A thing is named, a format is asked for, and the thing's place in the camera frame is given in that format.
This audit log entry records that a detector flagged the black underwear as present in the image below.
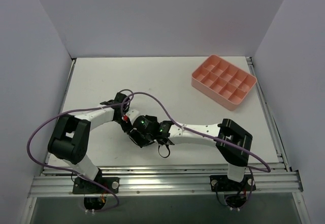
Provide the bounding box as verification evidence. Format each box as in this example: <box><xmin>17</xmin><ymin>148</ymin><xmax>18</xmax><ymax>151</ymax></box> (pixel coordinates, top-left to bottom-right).
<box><xmin>128</xmin><ymin>129</ymin><xmax>154</xmax><ymax>148</ymax></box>

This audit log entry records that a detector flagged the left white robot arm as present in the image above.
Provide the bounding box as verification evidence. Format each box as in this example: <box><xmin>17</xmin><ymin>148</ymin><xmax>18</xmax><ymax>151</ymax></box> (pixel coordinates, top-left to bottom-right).
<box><xmin>48</xmin><ymin>91</ymin><xmax>133</xmax><ymax>193</ymax></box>

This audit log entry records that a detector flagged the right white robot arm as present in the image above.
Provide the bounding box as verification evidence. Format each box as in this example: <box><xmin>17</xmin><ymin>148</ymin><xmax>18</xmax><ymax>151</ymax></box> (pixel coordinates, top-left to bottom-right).
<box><xmin>129</xmin><ymin>115</ymin><xmax>253</xmax><ymax>190</ymax></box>

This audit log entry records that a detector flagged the pink compartment tray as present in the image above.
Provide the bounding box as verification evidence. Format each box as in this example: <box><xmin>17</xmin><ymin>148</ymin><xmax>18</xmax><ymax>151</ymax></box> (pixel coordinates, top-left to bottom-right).
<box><xmin>191</xmin><ymin>55</ymin><xmax>257</xmax><ymax>111</ymax></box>

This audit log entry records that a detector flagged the thin black wire loop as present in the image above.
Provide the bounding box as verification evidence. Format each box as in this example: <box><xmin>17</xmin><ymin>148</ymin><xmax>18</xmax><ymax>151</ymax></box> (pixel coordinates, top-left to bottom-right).
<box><xmin>156</xmin><ymin>142</ymin><xmax>171</xmax><ymax>159</ymax></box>

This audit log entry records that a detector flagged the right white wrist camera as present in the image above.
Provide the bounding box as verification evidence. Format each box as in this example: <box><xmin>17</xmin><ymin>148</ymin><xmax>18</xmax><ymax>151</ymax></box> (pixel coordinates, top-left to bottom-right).
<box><xmin>124</xmin><ymin>109</ymin><xmax>140</xmax><ymax>124</ymax></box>

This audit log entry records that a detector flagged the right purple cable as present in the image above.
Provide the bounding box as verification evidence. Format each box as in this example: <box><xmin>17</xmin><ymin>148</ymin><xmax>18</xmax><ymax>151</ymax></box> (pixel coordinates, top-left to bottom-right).
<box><xmin>121</xmin><ymin>91</ymin><xmax>271</xmax><ymax>173</ymax></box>

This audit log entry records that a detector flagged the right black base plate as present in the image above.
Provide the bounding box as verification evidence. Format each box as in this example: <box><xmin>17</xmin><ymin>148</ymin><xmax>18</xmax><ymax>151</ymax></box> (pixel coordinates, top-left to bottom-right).
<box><xmin>209</xmin><ymin>174</ymin><xmax>256</xmax><ymax>192</ymax></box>

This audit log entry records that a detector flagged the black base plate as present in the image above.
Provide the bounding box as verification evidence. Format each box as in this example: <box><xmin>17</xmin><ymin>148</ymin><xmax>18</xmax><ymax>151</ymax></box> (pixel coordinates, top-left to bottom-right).
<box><xmin>209</xmin><ymin>174</ymin><xmax>256</xmax><ymax>192</ymax></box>
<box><xmin>72</xmin><ymin>177</ymin><xmax>120</xmax><ymax>195</ymax></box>

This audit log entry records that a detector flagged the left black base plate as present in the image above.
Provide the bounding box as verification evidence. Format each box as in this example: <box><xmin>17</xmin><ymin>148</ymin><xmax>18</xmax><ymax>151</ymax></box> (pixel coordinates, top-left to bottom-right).
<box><xmin>72</xmin><ymin>177</ymin><xmax>120</xmax><ymax>195</ymax></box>

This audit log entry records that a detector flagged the aluminium mounting rail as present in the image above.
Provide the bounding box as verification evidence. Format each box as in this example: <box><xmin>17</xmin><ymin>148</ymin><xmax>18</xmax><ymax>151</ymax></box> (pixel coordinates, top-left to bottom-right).
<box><xmin>28</xmin><ymin>164</ymin><xmax>303</xmax><ymax>198</ymax></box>

